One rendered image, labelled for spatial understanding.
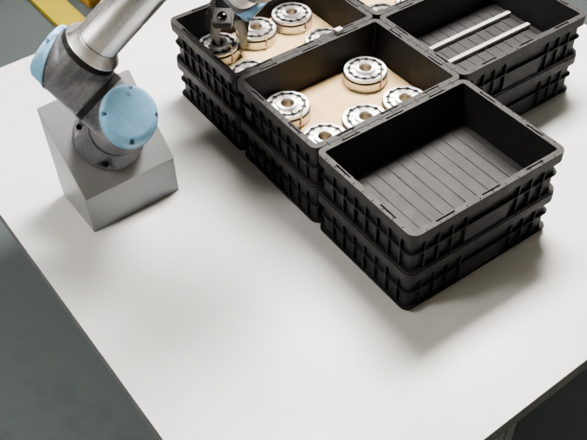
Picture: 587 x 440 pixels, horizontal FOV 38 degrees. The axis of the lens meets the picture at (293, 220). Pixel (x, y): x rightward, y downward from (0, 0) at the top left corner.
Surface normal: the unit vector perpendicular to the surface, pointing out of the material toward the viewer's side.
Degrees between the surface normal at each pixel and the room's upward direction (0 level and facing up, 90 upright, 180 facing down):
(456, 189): 0
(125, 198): 90
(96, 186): 45
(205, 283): 0
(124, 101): 52
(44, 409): 0
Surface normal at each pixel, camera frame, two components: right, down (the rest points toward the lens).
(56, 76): -0.20, 0.45
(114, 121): 0.48, 0.00
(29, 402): -0.04, -0.69
